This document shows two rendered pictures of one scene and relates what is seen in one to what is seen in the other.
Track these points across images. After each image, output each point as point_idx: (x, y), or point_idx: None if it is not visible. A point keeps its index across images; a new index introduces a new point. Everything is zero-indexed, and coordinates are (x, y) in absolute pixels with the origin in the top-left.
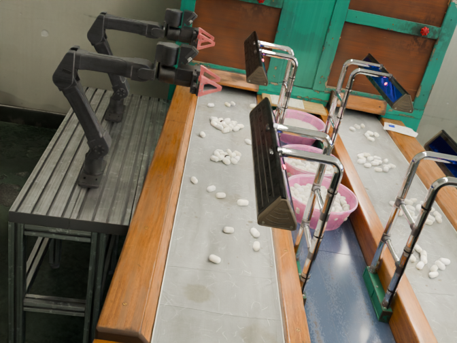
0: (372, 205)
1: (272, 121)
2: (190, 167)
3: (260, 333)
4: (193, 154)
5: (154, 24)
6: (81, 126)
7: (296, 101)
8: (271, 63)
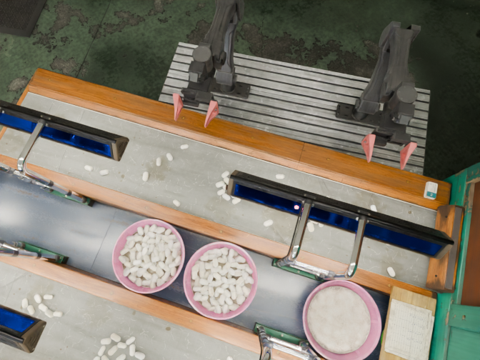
0: (121, 303)
1: (55, 124)
2: (211, 149)
3: (17, 146)
4: (238, 158)
5: (389, 81)
6: (316, 83)
7: (413, 351)
8: (468, 308)
